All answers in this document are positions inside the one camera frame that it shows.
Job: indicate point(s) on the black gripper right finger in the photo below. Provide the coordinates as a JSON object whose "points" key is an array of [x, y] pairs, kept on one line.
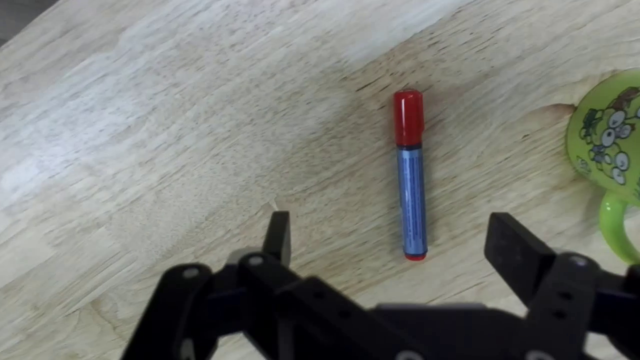
{"points": [[516, 251]]}

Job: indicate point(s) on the green cartoon print cup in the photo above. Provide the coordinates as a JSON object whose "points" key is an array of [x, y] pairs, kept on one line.
{"points": [[610, 141]]}

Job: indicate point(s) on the blue marker with red cap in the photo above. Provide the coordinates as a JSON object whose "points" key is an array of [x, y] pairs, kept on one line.
{"points": [[413, 193]]}

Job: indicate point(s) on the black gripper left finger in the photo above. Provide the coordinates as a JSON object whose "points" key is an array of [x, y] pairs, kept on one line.
{"points": [[278, 236]]}

